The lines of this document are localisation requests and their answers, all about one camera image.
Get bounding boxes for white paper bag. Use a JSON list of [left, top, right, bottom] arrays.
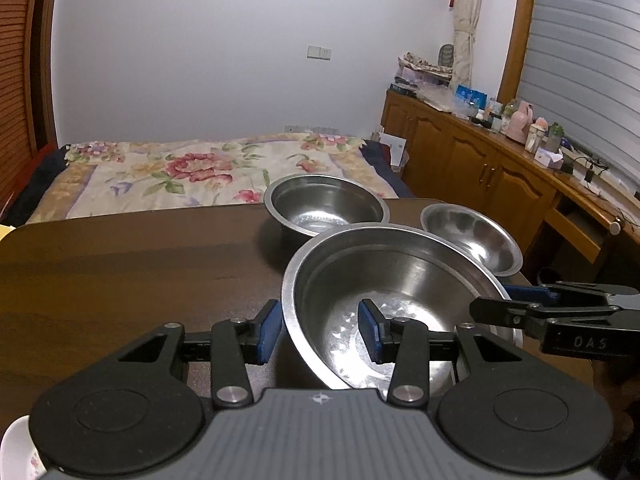
[[377, 130, 409, 169]]

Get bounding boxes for large steel bowl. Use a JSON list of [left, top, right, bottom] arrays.
[[281, 223, 525, 392]]

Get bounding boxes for small steel bowl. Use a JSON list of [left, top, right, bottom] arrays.
[[420, 203, 524, 277]]

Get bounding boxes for wooden louvered wardrobe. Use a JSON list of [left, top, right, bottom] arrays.
[[0, 0, 64, 221]]

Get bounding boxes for wall socket strip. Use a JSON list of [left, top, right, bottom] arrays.
[[284, 124, 346, 135]]

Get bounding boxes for pile of folded fabric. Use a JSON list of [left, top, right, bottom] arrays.
[[395, 51, 454, 89]]

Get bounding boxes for pink thermos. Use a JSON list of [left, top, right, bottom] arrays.
[[505, 101, 534, 144]]

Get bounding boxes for black charger cable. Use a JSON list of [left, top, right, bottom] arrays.
[[565, 155, 612, 184]]

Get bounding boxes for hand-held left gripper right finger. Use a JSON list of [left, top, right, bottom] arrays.
[[357, 299, 532, 409]]

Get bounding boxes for floral bed blanket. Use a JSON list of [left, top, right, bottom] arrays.
[[25, 132, 402, 222]]

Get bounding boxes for clear plastic bag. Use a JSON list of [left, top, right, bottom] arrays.
[[417, 82, 464, 111]]

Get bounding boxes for cream curtain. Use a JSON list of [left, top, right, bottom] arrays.
[[442, 0, 489, 92]]

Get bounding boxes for white decorated jar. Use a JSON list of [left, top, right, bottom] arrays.
[[525, 119, 549, 155]]

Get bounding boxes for blue box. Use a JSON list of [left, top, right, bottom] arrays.
[[455, 85, 489, 106]]

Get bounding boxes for square floral plate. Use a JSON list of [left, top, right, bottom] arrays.
[[0, 415, 49, 480]]

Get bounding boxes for wooden cabinet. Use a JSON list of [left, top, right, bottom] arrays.
[[381, 89, 640, 272]]

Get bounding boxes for wooden window frame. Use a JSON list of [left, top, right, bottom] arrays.
[[497, 0, 539, 104]]

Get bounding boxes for deep steel bowl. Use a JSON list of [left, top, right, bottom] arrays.
[[263, 174, 390, 239]]

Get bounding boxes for red cloth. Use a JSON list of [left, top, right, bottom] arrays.
[[0, 142, 59, 211]]

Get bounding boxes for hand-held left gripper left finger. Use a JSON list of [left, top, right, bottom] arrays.
[[106, 300, 281, 409]]

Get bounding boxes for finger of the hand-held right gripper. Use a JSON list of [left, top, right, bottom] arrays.
[[502, 282, 640, 306], [471, 296, 622, 334]]

